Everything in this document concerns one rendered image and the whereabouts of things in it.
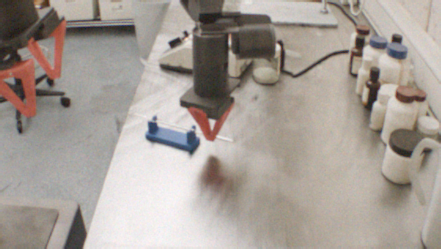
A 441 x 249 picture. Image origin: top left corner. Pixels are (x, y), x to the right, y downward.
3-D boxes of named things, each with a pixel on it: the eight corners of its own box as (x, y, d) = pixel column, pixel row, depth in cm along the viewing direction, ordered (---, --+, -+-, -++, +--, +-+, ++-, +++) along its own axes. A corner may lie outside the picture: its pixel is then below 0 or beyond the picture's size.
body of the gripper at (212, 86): (241, 89, 83) (242, 50, 78) (215, 118, 75) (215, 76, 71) (206, 81, 85) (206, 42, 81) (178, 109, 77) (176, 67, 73)
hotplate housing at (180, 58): (157, 68, 113) (155, 37, 109) (182, 46, 123) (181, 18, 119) (246, 84, 106) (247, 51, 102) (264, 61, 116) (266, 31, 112)
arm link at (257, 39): (192, 4, 80) (196, -19, 72) (259, 1, 82) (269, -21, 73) (198, 70, 78) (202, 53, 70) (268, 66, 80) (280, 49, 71)
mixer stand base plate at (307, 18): (237, 23, 138) (237, 20, 137) (237, 1, 154) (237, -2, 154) (339, 27, 137) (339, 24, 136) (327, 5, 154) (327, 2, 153)
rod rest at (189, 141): (144, 138, 89) (142, 121, 87) (153, 128, 91) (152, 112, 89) (192, 151, 85) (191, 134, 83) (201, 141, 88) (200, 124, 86)
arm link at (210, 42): (190, 18, 75) (194, 31, 70) (233, 16, 75) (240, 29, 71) (190, 57, 78) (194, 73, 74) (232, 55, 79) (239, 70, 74)
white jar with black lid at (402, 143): (416, 188, 76) (426, 154, 72) (379, 180, 78) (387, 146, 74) (417, 165, 81) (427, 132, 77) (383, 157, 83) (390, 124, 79)
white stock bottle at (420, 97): (419, 139, 88) (428, 101, 83) (398, 131, 90) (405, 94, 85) (423, 128, 91) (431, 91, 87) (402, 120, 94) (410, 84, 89)
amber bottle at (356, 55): (344, 71, 112) (349, 34, 107) (357, 68, 113) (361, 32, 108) (353, 78, 109) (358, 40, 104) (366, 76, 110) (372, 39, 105)
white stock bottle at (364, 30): (372, 68, 114) (377, 31, 109) (353, 68, 113) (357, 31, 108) (363, 58, 119) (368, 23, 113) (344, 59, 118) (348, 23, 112)
